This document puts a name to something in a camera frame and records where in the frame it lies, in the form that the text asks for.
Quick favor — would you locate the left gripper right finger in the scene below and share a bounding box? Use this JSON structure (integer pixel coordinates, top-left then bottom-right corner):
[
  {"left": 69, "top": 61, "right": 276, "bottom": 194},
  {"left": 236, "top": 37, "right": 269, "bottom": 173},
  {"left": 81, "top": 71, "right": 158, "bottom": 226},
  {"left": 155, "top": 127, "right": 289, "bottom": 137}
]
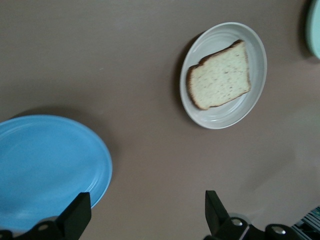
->
[{"left": 204, "top": 190, "right": 305, "bottom": 240}]

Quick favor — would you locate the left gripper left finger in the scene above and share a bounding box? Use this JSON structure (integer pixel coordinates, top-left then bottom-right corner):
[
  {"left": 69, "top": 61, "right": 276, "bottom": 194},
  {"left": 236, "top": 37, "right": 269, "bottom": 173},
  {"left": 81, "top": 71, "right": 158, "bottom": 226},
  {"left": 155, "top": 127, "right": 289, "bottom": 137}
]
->
[{"left": 0, "top": 191, "right": 92, "bottom": 240}]

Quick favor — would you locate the toasted bread slice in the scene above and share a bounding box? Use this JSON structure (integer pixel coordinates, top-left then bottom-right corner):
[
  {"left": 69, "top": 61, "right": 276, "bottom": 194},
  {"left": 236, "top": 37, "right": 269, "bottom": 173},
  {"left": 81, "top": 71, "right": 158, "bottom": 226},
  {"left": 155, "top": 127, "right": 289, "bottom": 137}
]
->
[{"left": 186, "top": 39, "right": 252, "bottom": 111}]

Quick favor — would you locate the blue plate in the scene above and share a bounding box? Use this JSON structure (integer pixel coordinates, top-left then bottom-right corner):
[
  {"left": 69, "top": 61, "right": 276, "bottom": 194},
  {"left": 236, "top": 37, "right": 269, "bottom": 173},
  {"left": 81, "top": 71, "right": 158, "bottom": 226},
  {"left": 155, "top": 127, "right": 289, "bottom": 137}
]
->
[{"left": 0, "top": 114, "right": 113, "bottom": 233}]

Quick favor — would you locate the beige plate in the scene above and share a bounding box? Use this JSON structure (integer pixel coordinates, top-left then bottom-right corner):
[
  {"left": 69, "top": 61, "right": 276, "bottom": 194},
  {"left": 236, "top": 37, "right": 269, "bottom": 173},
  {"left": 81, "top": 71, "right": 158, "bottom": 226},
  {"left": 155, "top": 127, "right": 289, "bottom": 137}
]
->
[{"left": 179, "top": 21, "right": 268, "bottom": 130}]

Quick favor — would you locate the pale green plate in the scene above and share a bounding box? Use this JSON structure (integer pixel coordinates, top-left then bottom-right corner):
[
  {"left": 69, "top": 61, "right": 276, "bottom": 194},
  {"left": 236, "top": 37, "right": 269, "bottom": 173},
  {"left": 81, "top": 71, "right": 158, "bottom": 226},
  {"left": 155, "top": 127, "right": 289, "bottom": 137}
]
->
[{"left": 306, "top": 0, "right": 320, "bottom": 60}]

